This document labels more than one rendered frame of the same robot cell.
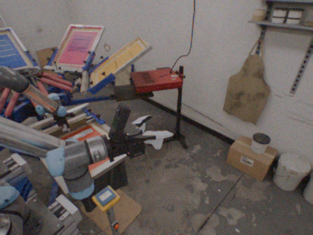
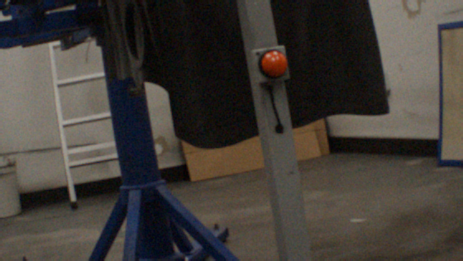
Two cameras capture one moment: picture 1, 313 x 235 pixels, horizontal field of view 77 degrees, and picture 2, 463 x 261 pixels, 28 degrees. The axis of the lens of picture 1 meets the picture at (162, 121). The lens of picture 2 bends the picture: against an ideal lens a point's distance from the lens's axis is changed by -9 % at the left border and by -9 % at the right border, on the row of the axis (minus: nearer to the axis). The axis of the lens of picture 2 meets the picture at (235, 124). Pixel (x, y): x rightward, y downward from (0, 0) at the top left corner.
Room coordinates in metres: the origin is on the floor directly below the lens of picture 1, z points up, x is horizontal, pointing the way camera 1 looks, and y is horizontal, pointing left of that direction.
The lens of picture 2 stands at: (-0.60, -0.30, 0.65)
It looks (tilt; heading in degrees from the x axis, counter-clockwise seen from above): 3 degrees down; 29
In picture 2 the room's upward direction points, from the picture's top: 10 degrees counter-clockwise
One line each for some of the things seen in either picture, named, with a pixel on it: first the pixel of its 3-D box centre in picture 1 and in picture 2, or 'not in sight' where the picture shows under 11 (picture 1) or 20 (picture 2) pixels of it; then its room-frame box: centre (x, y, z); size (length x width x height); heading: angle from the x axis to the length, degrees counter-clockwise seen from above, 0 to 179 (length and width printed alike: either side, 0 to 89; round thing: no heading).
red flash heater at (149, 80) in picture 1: (156, 79); not in sight; (2.34, 0.08, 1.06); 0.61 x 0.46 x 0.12; 106
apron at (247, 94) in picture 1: (249, 82); not in sight; (2.25, -1.06, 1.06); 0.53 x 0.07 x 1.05; 46
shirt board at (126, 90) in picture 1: (98, 98); not in sight; (2.14, 0.80, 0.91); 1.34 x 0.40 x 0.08; 106
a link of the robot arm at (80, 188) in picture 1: (78, 176); not in sight; (0.41, 0.27, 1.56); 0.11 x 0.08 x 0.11; 29
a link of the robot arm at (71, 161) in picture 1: (70, 158); not in sight; (0.39, 0.26, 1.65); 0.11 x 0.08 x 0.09; 119
